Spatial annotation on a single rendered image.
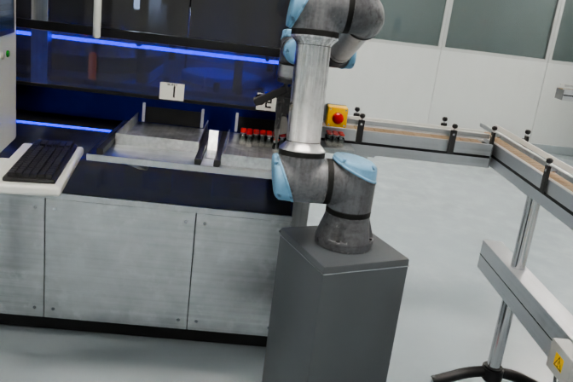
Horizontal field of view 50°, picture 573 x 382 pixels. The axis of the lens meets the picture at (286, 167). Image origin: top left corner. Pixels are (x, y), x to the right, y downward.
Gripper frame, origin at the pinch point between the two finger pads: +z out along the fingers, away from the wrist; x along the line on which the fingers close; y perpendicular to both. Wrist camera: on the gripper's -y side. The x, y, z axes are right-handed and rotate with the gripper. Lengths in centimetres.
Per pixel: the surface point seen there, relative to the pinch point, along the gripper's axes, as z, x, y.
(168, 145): 4.0, -10.5, -33.4
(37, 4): -33, 15, -84
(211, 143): 3.3, -4.9, -20.3
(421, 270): 93, 113, 95
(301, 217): 33.3, 15.8, 13.9
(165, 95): -7.2, 15.3, -39.1
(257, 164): 3.8, -21.9, -5.0
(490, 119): 62, 477, 260
